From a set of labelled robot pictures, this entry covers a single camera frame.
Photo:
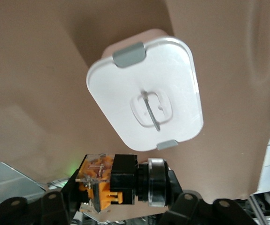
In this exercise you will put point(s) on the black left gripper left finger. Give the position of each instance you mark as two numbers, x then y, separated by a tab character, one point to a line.
55	208

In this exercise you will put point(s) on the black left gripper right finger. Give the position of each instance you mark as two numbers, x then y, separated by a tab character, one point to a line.
195	211

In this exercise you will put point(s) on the orange push button switch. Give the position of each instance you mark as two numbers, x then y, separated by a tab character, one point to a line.
123	178

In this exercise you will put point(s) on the white lidded storage box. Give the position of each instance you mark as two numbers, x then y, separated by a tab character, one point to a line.
153	82

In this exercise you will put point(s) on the brown table mat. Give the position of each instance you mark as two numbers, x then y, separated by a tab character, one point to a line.
31	70

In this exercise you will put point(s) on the grey metal frame panel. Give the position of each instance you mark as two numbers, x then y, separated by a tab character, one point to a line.
5	178

